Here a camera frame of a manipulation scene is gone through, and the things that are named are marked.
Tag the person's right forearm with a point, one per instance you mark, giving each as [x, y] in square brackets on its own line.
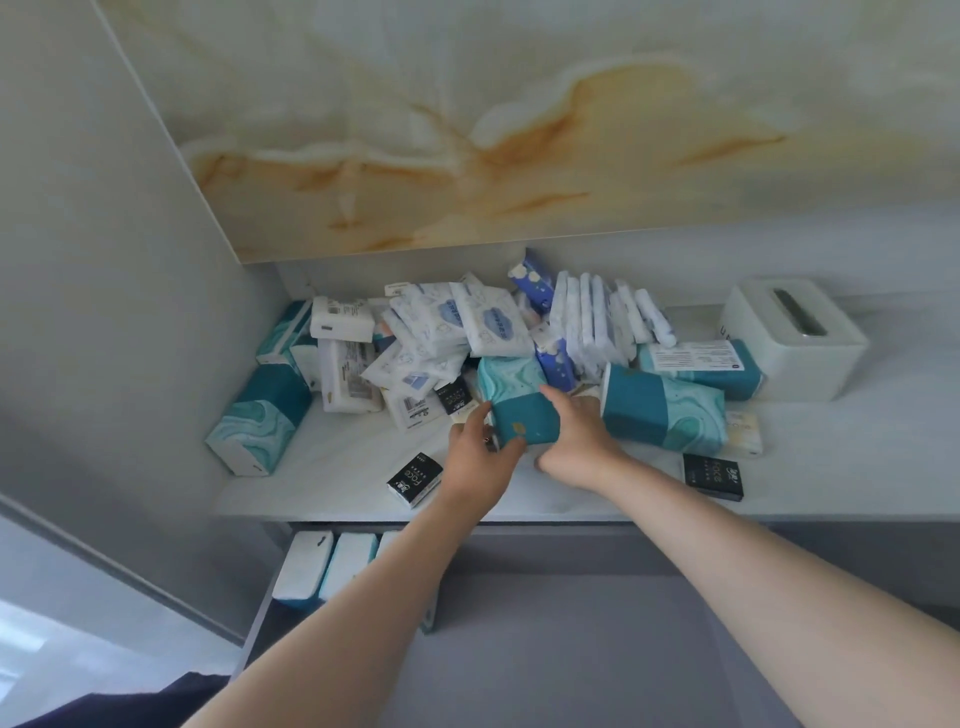
[780, 592]

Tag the teal marbled tissue pack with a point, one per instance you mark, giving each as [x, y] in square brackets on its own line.
[664, 409]
[259, 420]
[281, 334]
[517, 394]

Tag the white tissue box holder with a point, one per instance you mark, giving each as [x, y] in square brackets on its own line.
[799, 341]

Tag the blue dotted tissue packet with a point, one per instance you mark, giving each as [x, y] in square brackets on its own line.
[556, 367]
[534, 279]

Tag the black pocket tissue packet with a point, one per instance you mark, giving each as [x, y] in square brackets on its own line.
[453, 396]
[414, 480]
[712, 477]

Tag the person's right thumb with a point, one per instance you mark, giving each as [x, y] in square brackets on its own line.
[559, 397]

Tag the person's left thumb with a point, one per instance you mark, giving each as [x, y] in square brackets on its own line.
[478, 421]

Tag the person's right hand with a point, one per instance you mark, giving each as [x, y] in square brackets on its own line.
[585, 446]

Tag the person's left forearm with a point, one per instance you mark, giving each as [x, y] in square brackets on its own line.
[337, 622]

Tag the pile of white tissue packets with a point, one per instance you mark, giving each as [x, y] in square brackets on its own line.
[420, 337]

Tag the grey drawer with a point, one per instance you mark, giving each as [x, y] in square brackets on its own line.
[570, 645]

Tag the person's left hand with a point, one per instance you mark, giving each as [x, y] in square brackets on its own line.
[469, 469]

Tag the cream pocket tissue packet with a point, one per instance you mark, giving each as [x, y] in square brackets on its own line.
[744, 433]

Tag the white soft tissue pack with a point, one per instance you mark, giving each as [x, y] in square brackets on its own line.
[304, 568]
[349, 564]

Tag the teal tissue pack white label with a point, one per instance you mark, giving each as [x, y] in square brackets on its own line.
[705, 371]

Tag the row of slim white packets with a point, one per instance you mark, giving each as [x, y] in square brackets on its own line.
[600, 322]

